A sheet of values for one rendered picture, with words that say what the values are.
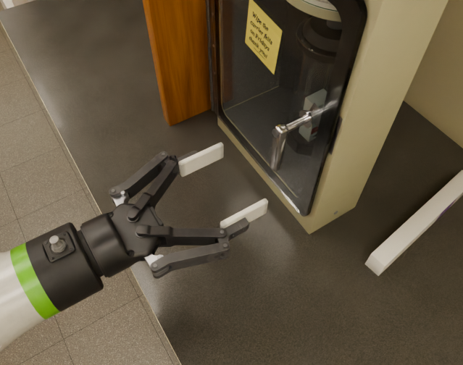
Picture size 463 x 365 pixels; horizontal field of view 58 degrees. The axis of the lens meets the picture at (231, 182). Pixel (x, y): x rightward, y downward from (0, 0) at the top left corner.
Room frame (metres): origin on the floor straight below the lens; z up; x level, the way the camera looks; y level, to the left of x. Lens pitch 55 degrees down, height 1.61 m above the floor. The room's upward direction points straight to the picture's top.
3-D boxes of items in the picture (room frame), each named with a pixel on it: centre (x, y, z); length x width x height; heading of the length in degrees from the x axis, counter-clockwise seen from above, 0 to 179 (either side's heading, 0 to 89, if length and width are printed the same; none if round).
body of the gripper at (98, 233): (0.25, 0.13, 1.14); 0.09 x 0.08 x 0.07; 122
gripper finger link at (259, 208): (0.28, -0.02, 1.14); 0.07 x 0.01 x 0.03; 122
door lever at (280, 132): (0.39, -0.08, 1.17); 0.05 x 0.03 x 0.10; 122
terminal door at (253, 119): (0.49, -0.05, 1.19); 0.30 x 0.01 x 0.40; 32
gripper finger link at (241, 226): (0.25, 0.00, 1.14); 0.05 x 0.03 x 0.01; 122
